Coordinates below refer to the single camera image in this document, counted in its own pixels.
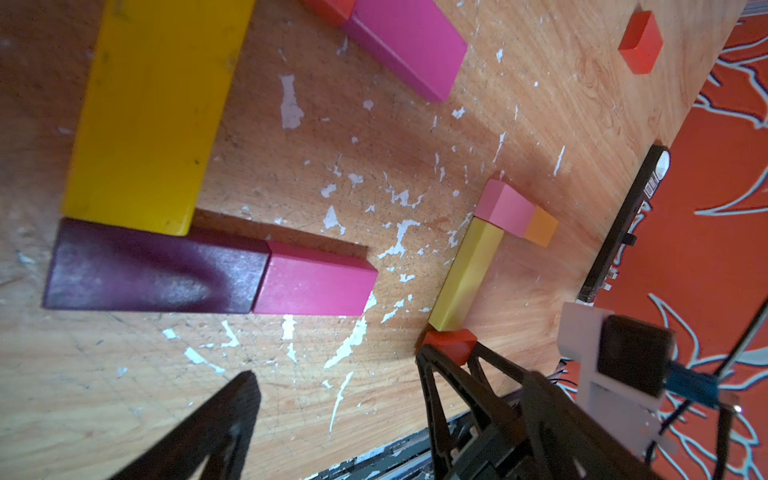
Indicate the small red block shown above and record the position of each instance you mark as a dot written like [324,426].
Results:
[333,12]

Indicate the pink long block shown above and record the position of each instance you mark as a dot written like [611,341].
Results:
[505,208]

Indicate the red-orange small block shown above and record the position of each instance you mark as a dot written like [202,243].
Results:
[457,345]

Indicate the long yellow block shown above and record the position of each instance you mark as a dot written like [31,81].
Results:
[157,88]

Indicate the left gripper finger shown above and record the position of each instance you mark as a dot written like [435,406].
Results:
[215,437]

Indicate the yellow-green block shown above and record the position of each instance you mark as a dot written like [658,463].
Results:
[467,272]

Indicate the purple small block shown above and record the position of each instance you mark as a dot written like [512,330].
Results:
[106,268]

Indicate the magenta long block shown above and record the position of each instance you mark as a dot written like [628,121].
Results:
[310,282]

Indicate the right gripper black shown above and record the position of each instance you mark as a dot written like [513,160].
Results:
[523,429]

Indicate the black remote-like tool strip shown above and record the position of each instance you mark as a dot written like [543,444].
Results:
[650,174]

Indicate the small magenta block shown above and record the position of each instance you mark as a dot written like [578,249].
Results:
[413,39]

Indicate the orange long block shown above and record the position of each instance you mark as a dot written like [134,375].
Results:
[541,228]

